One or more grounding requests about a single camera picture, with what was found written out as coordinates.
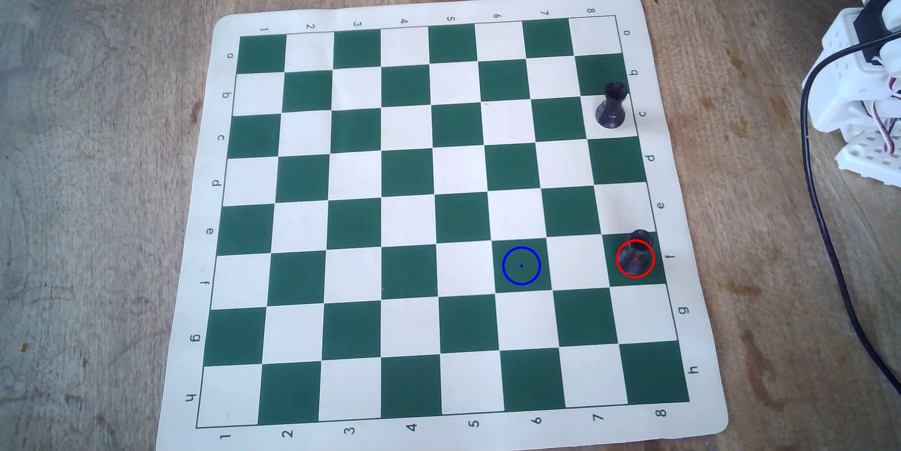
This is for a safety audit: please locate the red white black servo wire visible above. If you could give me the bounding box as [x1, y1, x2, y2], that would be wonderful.
[871, 74, 901, 154]

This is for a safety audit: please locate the black chess rook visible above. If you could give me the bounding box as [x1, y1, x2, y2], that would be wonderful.
[595, 81, 629, 130]

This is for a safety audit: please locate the black cable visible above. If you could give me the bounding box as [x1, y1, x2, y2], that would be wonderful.
[800, 32, 901, 396]

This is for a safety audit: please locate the black chess pawn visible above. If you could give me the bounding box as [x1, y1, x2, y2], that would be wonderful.
[618, 229, 656, 278]

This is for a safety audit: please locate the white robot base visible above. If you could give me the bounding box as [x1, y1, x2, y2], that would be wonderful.
[804, 8, 901, 189]

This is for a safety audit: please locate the green and white chess mat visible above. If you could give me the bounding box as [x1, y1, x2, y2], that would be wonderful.
[155, 0, 729, 451]

